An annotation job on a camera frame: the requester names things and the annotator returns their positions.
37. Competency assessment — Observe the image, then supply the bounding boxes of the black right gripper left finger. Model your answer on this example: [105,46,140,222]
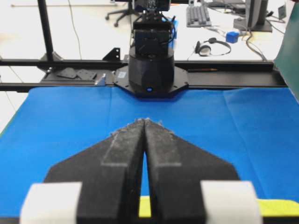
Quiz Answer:
[20,121,144,224]

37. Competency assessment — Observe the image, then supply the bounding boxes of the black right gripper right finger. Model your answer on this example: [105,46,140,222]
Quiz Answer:
[144,119,264,224]

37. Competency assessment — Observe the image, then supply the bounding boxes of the yellow-green towel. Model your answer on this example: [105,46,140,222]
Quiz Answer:
[138,196,299,218]

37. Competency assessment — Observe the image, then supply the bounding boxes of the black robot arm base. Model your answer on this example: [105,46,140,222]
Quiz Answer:
[114,0,188,97]

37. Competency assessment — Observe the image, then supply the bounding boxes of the blue table cloth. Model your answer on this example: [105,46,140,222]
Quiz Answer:
[0,87,299,217]

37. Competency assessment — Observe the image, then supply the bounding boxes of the black headphones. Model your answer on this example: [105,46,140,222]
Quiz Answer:
[194,37,232,57]

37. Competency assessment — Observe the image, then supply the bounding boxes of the blue small box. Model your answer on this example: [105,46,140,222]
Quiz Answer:
[226,31,240,43]

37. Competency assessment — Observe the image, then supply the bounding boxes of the grey keyboard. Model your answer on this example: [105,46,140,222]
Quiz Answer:
[186,5,212,28]

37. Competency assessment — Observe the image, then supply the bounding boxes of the dark green backdrop sheet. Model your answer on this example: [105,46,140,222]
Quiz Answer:
[274,3,299,100]

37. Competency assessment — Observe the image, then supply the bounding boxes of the black office chair base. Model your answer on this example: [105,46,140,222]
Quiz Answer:
[105,0,140,27]

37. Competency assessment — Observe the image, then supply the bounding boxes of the black monitor stand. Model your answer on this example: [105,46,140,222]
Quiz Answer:
[233,0,272,32]

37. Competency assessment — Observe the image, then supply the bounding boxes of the black aluminium frame rail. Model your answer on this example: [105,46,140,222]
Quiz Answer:
[0,59,287,97]

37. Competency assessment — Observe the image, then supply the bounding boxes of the black vertical frame post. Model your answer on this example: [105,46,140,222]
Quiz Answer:
[37,0,54,61]

